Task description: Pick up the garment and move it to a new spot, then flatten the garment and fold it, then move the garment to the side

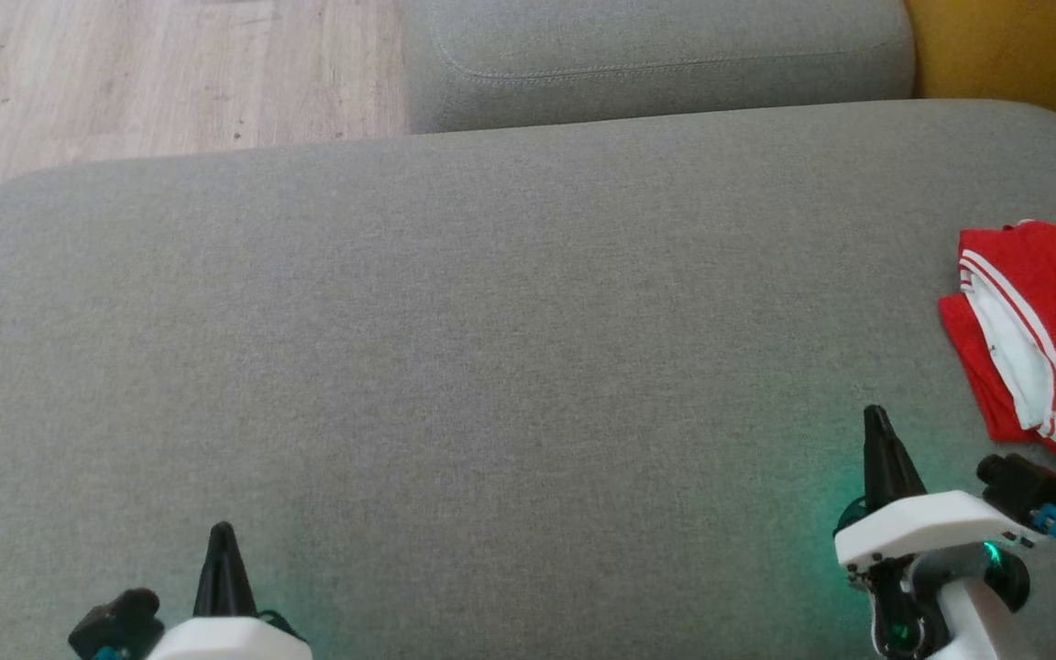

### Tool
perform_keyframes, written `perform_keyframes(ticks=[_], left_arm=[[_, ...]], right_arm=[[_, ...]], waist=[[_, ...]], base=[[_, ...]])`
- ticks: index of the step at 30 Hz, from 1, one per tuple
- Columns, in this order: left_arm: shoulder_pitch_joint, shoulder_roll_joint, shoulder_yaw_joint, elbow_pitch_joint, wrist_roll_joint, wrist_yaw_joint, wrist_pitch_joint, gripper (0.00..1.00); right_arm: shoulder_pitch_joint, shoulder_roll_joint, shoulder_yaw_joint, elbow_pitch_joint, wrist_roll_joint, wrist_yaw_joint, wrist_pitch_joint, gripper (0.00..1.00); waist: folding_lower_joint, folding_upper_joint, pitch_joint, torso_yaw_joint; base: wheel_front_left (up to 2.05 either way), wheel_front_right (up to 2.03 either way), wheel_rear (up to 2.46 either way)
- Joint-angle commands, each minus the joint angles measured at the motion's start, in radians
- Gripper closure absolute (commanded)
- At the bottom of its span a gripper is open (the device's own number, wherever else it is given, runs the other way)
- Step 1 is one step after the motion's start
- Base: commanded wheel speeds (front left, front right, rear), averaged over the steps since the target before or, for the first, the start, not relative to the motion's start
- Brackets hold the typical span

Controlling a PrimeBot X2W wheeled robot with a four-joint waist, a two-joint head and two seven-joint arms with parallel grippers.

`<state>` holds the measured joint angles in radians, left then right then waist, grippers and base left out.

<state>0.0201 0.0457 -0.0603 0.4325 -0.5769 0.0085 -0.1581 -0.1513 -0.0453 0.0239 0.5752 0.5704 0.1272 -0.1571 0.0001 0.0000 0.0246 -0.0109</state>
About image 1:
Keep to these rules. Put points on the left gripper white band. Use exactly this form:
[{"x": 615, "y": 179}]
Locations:
[{"x": 230, "y": 642}]

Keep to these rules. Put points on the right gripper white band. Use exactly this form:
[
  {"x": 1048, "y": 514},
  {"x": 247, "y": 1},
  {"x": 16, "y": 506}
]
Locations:
[{"x": 922, "y": 527}]

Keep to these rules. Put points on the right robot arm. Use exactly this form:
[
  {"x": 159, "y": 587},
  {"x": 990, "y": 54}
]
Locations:
[{"x": 977, "y": 605}]

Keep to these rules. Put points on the large grey sofa seat cushion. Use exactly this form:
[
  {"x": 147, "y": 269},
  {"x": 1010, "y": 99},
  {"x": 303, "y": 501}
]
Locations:
[{"x": 491, "y": 367}]

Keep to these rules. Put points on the small grey sofa cushion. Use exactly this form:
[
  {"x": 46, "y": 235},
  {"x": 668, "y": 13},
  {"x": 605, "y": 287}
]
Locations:
[{"x": 656, "y": 55}]

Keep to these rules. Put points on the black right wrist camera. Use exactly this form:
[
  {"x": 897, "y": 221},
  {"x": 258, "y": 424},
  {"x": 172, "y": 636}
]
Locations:
[{"x": 1028, "y": 486}]

